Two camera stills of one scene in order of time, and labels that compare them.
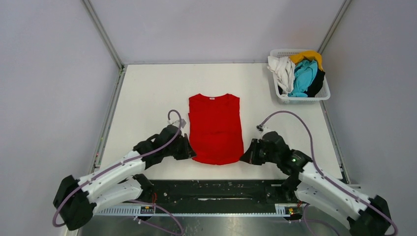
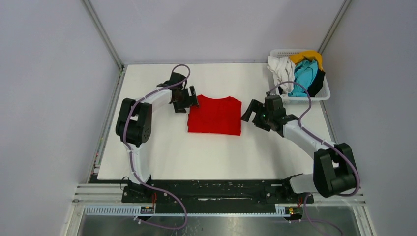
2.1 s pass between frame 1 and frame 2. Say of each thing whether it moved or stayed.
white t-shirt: stayed
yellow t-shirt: stayed
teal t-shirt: stayed
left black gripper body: moved
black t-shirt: stayed
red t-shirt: moved
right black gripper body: moved
